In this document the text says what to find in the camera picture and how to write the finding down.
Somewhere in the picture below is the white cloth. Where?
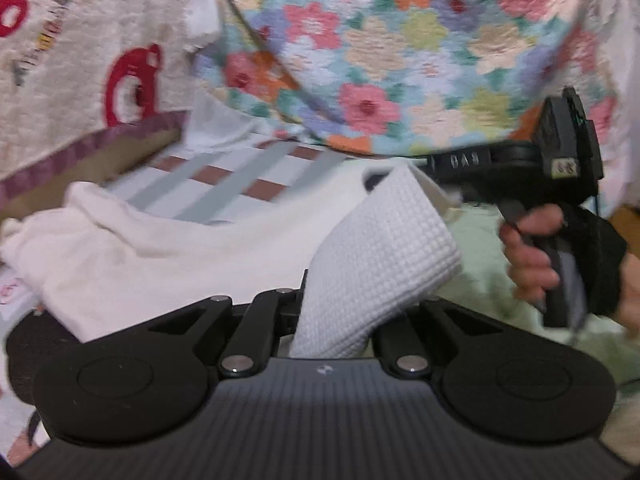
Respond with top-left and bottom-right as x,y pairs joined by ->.
582,0 -> 640,213

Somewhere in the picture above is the white waffle-knit garment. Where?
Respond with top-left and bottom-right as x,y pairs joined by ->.
0,157 -> 463,360

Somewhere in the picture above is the person's right hand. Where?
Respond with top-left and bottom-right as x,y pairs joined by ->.
499,204 -> 565,307

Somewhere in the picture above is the person's right forearm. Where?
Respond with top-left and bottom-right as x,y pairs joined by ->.
614,252 -> 640,338

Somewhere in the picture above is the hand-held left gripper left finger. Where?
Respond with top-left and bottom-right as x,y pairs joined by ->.
147,269 -> 310,380

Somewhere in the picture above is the black wrist brace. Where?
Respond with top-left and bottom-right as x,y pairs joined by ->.
559,205 -> 629,319

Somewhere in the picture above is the checked mat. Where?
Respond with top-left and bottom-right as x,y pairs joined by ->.
102,132 -> 351,223

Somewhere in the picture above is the floral quilt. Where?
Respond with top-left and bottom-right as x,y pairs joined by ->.
192,0 -> 621,158

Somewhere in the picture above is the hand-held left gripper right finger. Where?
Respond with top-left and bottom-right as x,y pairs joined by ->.
372,297 -> 504,380

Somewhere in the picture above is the cream printed blanket, purple border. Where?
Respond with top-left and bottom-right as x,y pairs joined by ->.
0,0 -> 221,206

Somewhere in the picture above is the light green blanket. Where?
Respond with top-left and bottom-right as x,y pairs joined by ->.
430,207 -> 640,388

